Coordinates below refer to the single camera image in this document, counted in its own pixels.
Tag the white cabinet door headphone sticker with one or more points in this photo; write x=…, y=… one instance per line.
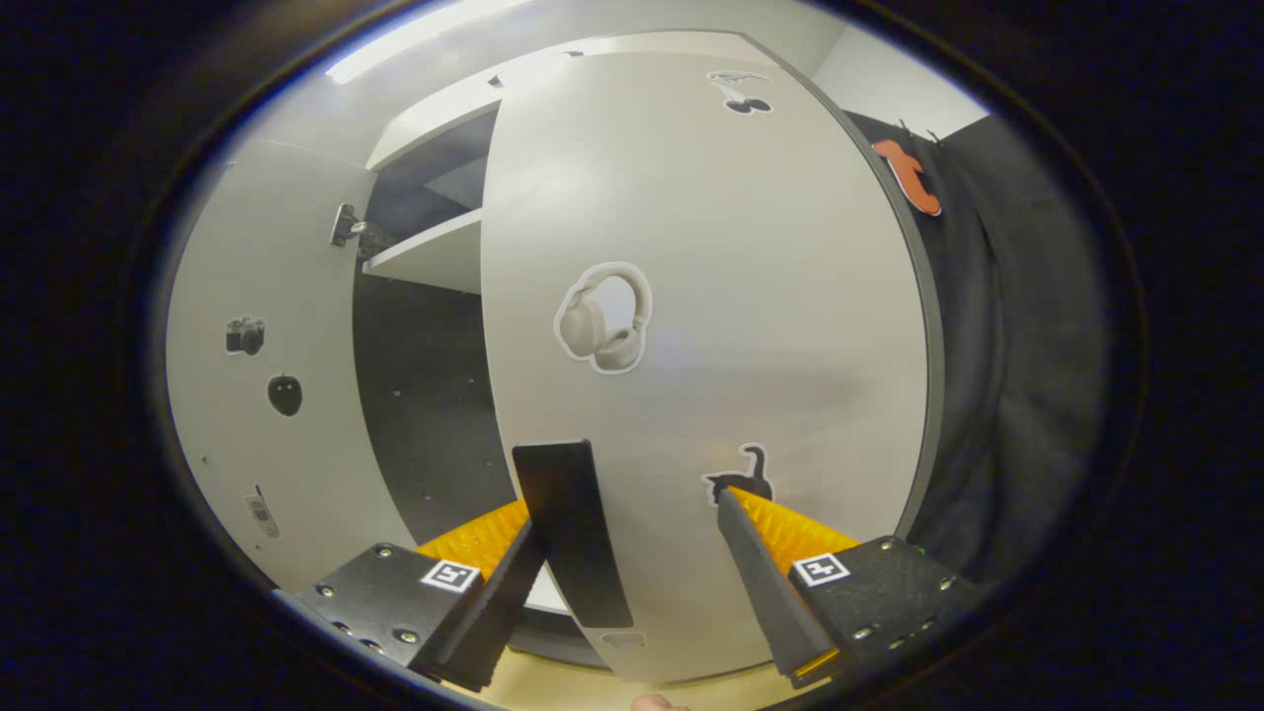
x=770, y=296

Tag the white cabinet shelf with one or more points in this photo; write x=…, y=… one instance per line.
x=434, y=252

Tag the black backdrop cloth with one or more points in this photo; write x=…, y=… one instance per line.
x=1027, y=346

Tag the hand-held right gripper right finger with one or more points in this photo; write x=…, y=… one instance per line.
x=770, y=592

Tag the metal door hinge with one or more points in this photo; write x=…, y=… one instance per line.
x=351, y=229

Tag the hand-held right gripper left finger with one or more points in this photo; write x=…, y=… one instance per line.
x=494, y=612

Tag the white cabinet drawer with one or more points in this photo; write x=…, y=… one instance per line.
x=434, y=123

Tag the white cabinet door camera sticker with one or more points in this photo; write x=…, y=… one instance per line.
x=267, y=247

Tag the white and grey cabinet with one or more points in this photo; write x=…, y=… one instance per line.
x=425, y=395

